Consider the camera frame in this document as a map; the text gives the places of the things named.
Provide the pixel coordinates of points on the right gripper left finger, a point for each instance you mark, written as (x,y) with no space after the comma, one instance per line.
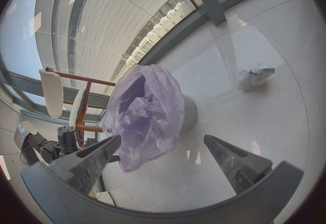
(86,167)

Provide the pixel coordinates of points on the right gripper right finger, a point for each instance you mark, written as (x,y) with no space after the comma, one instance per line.
(236,167)

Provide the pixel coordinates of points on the purple plastic bag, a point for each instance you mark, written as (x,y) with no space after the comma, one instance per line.
(150,116)

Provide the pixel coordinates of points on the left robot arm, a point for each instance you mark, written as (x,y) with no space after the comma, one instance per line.
(66,139)

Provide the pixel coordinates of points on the grey trash bin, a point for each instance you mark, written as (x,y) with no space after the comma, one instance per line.
(189,113)

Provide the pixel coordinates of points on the white chair with wooden legs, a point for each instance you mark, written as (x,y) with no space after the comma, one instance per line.
(52,93)

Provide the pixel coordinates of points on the crumpled white paper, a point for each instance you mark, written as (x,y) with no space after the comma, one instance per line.
(254,76)

